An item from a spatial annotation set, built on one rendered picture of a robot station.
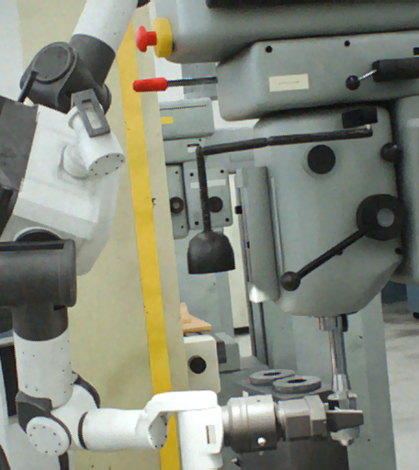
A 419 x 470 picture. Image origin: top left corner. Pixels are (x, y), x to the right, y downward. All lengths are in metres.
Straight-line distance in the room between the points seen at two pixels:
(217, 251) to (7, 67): 9.21
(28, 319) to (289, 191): 0.46
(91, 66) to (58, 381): 0.58
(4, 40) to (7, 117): 8.92
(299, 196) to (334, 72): 0.19
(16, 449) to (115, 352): 1.34
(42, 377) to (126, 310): 1.63
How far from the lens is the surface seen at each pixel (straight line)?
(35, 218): 1.66
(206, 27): 1.46
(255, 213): 1.57
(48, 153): 1.73
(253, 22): 1.47
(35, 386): 1.70
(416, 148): 1.55
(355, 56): 1.53
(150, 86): 1.65
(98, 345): 3.30
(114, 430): 1.70
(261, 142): 1.39
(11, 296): 1.59
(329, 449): 1.88
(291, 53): 1.49
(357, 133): 1.45
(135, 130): 3.29
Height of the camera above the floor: 1.53
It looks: 3 degrees down
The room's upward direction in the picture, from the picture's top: 6 degrees counter-clockwise
